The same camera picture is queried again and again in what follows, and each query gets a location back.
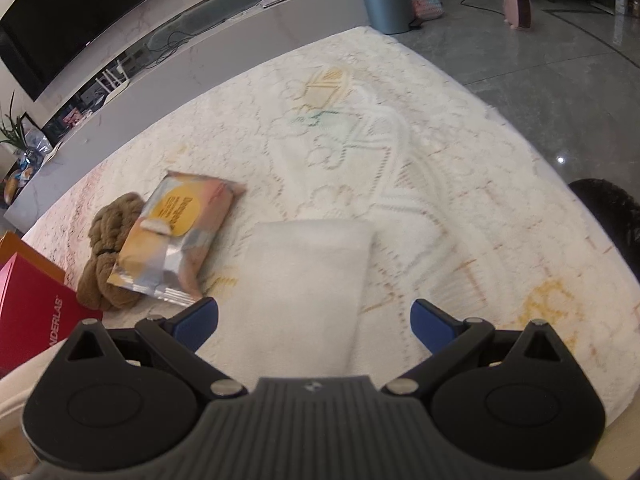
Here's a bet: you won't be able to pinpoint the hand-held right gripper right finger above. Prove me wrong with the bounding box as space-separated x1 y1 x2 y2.
382 299 576 401

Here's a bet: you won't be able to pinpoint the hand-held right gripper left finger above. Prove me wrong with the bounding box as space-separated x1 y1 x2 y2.
65 297 248 401

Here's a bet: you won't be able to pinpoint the white towel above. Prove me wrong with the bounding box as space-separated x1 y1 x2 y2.
197 218 377 377

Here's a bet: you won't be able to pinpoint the orange-rimmed cardboard box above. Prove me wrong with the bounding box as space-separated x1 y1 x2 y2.
0 230 67 287

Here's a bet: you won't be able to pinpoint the wet wipes packet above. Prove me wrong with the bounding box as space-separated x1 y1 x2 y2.
107 170 247 307

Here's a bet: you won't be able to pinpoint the brown knitted cloth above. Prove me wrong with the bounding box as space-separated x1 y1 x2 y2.
75 192 151 312

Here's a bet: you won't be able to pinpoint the red box lid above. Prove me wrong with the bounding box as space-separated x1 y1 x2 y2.
0 252 104 372

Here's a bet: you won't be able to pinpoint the dark round object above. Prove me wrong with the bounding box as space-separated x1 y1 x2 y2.
567 178 640 262

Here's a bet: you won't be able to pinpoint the bread snack bags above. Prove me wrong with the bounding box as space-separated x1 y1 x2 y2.
2 162 37 206

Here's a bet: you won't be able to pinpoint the white router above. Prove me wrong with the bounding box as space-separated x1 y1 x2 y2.
92 59 132 107

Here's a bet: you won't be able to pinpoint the plant in plastic wrap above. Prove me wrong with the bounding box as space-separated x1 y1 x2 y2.
0 91 55 163

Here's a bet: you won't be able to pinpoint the pink space heater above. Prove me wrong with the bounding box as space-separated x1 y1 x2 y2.
502 0 534 32

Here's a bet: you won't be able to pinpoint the black television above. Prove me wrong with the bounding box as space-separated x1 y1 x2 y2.
0 0 174 104

